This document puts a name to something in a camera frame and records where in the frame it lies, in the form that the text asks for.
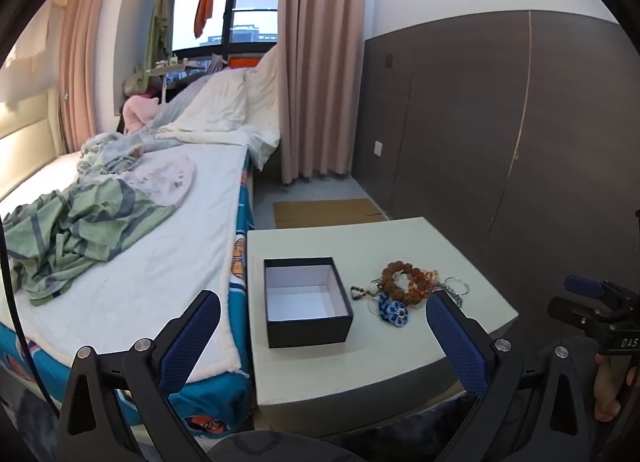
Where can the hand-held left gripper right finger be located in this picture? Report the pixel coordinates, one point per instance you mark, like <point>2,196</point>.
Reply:
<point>457,347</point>

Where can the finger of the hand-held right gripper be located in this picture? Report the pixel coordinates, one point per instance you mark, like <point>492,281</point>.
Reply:
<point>570,311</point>
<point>585,286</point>

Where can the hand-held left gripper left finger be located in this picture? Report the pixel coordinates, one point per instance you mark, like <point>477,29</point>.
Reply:
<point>192,342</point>

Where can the silver key rings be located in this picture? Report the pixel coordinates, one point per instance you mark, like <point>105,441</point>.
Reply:
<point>456,284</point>

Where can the blue knot ornament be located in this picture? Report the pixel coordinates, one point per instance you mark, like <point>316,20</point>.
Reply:
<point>392,311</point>

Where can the black gift box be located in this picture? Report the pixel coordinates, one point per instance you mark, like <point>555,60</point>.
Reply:
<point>307,302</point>

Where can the person's right hand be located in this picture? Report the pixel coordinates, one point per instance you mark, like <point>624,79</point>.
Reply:
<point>607,387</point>

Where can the white bedside table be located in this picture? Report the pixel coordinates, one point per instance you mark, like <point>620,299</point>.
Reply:
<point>380,377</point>

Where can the green striped blanket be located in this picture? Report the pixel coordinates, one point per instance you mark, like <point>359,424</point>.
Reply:
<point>85,232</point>

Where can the pale floral cloth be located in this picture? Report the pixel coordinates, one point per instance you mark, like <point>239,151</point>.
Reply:
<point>160,177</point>

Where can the cardboard sheet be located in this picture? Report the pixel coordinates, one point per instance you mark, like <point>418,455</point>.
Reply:
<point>325,212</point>

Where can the pink plush toy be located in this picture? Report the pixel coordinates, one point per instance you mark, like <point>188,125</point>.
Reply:
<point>140,112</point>

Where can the white duvet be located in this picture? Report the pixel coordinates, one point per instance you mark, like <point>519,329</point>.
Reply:
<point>225,107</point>

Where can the cream padded headboard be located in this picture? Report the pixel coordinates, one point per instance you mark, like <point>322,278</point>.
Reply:
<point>25,137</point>

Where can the narrow pink curtain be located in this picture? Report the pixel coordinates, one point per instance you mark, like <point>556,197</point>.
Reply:
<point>82,62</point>

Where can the wide pink curtain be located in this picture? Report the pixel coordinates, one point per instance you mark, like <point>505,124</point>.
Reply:
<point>320,57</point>

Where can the window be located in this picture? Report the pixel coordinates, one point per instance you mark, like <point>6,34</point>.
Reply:
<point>225,17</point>

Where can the green hanging towel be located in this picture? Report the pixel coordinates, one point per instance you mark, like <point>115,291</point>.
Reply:
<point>159,17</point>

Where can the white wall socket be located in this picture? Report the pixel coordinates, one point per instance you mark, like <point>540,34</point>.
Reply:
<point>379,147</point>

